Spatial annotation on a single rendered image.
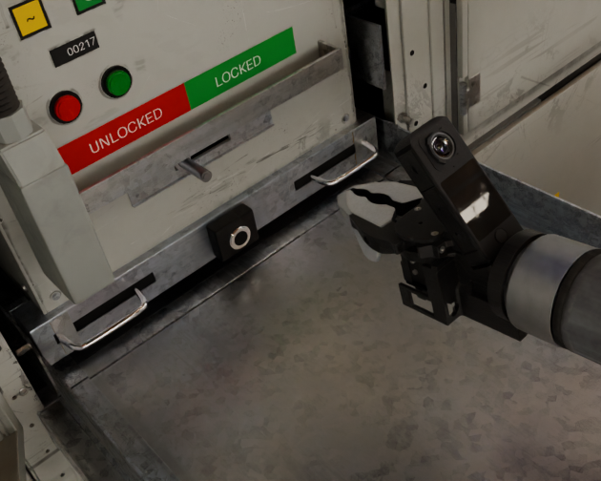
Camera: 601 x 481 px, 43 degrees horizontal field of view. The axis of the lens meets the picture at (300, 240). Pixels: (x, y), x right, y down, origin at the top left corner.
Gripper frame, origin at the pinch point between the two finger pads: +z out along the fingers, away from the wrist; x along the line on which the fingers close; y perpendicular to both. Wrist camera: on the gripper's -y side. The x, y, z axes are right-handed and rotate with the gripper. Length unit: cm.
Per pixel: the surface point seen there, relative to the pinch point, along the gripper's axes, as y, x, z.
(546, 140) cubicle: 32, 61, 25
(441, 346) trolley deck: 23.1, 5.8, -1.4
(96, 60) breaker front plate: -14.0, -8.9, 23.8
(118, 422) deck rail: 19.6, -25.1, 16.5
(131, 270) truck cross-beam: 10.5, -14.0, 26.8
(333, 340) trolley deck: 21.4, -1.5, 8.1
